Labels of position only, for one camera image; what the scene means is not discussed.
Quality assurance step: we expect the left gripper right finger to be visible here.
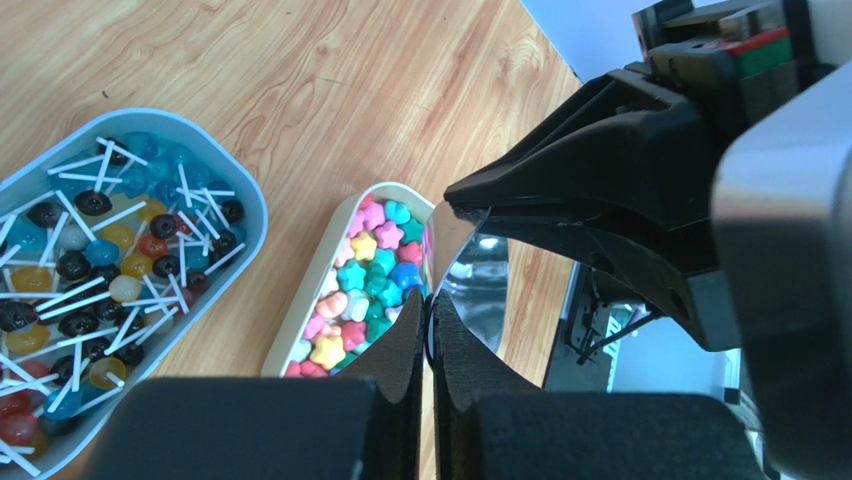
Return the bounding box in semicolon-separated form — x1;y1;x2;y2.
431;291;541;479

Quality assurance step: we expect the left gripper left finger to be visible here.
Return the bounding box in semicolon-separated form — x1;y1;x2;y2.
332;290;424;479

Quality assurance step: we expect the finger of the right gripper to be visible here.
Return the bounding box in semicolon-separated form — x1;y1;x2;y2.
481;219;741;351

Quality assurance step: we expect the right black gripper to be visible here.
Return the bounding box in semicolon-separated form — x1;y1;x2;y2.
444;1;841;230

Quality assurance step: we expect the silver metal scoop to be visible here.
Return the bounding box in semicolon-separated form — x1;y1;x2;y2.
423;201;510;353

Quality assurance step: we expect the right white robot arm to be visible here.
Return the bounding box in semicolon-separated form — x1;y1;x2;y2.
444;1;851;479

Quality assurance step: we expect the beige tray of star candies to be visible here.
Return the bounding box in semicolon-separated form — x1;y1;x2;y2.
261;182;433;377

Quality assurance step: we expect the blue tray of lollipops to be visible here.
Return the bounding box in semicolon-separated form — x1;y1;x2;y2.
1;108;268;479

